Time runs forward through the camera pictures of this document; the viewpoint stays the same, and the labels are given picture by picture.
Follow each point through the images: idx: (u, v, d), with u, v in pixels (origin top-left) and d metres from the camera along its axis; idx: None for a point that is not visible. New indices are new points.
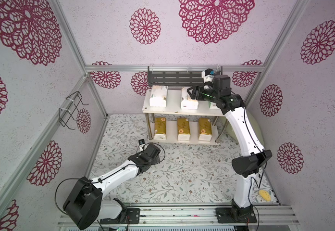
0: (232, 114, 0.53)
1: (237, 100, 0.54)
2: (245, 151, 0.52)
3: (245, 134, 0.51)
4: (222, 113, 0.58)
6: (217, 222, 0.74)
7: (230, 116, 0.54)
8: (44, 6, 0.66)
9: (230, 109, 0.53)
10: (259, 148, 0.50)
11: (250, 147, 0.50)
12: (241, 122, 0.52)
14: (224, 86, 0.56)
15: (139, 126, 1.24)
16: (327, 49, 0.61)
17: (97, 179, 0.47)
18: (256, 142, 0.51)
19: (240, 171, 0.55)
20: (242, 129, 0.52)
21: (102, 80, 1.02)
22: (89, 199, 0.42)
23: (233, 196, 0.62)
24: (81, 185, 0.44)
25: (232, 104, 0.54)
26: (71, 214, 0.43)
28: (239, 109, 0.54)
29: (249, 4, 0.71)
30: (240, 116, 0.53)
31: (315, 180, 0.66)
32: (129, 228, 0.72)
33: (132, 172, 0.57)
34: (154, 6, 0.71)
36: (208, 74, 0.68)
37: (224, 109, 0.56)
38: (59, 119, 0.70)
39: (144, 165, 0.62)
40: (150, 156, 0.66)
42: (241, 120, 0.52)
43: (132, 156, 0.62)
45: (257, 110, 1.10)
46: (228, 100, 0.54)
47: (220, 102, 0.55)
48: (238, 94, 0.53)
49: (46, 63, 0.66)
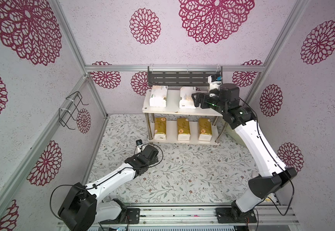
0: (245, 129, 0.47)
1: (247, 113, 0.49)
2: (266, 173, 0.44)
3: (263, 151, 0.45)
4: (232, 128, 0.52)
6: (217, 222, 0.74)
7: (242, 131, 0.48)
8: (44, 6, 0.66)
9: (241, 123, 0.47)
10: (280, 167, 0.43)
11: (270, 167, 0.43)
12: (255, 138, 0.46)
14: (233, 97, 0.49)
15: (139, 126, 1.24)
16: (327, 49, 0.61)
17: (93, 185, 0.46)
18: (278, 162, 0.44)
19: (260, 193, 0.47)
20: (259, 146, 0.46)
21: (102, 80, 1.02)
22: (82, 207, 0.41)
23: (237, 198, 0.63)
24: (75, 190, 0.43)
25: (242, 118, 0.48)
26: (66, 221, 0.43)
28: (251, 123, 0.48)
29: (249, 4, 0.71)
30: (254, 131, 0.47)
31: (315, 180, 0.66)
32: (129, 228, 0.72)
33: (129, 175, 0.56)
34: (154, 6, 0.71)
36: (214, 81, 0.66)
37: (233, 123, 0.50)
38: (59, 119, 0.70)
39: (142, 167, 0.61)
40: (147, 158, 0.65)
42: (255, 135, 0.47)
43: (129, 159, 0.61)
45: (257, 110, 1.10)
46: (237, 114, 0.49)
47: (229, 116, 0.50)
48: (248, 107, 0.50)
49: (46, 63, 0.66)
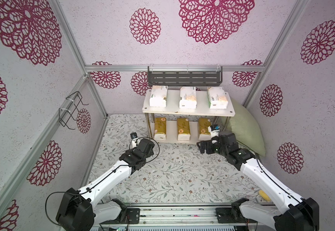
0: (247, 166, 0.52)
1: (246, 153, 0.56)
2: (283, 207, 0.42)
3: (271, 184, 0.46)
4: (237, 169, 0.57)
6: (217, 222, 0.74)
7: (246, 169, 0.53)
8: (44, 6, 0.66)
9: (242, 162, 0.53)
10: (295, 198, 0.42)
11: (283, 198, 0.43)
12: (259, 173, 0.50)
14: (230, 141, 0.58)
15: (139, 126, 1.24)
16: (327, 49, 0.61)
17: (86, 188, 0.45)
18: (290, 192, 0.44)
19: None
20: (266, 180, 0.48)
21: (102, 80, 1.02)
22: (78, 212, 0.40)
23: (242, 204, 0.66)
24: (69, 197, 0.42)
25: (242, 157, 0.55)
26: (65, 226, 0.42)
28: (251, 160, 0.54)
29: (249, 4, 0.71)
30: (255, 167, 0.51)
31: (315, 180, 0.66)
32: (129, 228, 0.72)
33: (125, 173, 0.55)
34: (154, 6, 0.71)
36: (214, 130, 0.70)
37: (236, 164, 0.56)
38: (59, 119, 0.70)
39: (138, 162, 0.59)
40: (143, 151, 0.63)
42: (258, 170, 0.50)
43: (124, 155, 0.59)
45: (257, 110, 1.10)
46: (237, 155, 0.56)
47: (231, 158, 0.57)
48: (246, 148, 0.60)
49: (46, 63, 0.66)
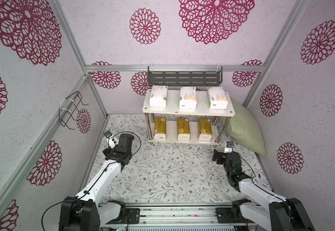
0: (244, 184, 0.60)
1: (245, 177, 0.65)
2: None
3: (261, 191, 0.53)
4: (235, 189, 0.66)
6: (217, 222, 0.74)
7: (244, 187, 0.60)
8: (44, 6, 0.66)
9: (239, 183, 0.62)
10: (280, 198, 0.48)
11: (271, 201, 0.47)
12: (252, 186, 0.57)
14: (237, 166, 0.66)
15: (138, 126, 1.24)
16: (327, 49, 0.61)
17: (83, 192, 0.45)
18: (274, 194, 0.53)
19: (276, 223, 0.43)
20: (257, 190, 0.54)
21: (102, 80, 1.02)
22: (83, 214, 0.40)
23: (242, 204, 0.65)
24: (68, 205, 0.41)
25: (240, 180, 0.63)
26: None
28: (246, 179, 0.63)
29: (249, 4, 0.71)
30: (249, 182, 0.61)
31: (315, 180, 0.66)
32: (129, 228, 0.72)
33: (116, 169, 0.56)
34: (154, 6, 0.71)
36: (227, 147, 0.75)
37: (235, 186, 0.65)
38: (59, 119, 0.70)
39: (125, 157, 0.61)
40: (126, 146, 0.64)
42: (251, 184, 0.59)
43: (109, 155, 0.59)
45: (257, 110, 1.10)
46: (236, 178, 0.65)
47: (231, 180, 0.66)
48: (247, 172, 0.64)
49: (46, 63, 0.66)
